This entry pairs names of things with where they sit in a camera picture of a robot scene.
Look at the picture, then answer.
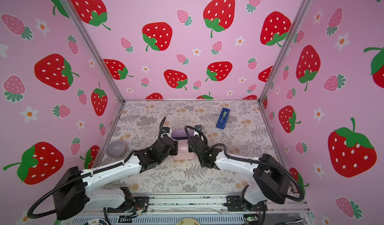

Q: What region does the purple wrapping paper sheet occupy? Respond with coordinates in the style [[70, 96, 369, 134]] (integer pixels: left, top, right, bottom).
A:
[[171, 130, 196, 161]]

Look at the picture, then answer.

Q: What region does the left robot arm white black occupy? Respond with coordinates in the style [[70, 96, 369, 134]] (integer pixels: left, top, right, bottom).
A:
[[27, 136, 178, 221]]

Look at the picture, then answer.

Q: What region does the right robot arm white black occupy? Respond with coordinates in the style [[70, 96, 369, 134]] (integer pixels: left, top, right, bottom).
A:
[[188, 135, 305, 205]]

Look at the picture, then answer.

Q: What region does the grey round lid disc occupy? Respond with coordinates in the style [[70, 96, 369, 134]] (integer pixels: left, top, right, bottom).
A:
[[105, 140, 126, 159]]

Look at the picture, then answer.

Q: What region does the blue tape dispenser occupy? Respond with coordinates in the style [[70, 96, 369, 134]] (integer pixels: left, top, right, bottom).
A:
[[216, 108, 230, 130]]

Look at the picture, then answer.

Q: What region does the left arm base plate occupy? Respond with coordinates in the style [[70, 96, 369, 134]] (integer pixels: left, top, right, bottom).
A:
[[107, 187, 150, 214]]

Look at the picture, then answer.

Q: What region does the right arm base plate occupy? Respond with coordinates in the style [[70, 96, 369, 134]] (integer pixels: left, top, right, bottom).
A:
[[224, 185, 268, 212]]

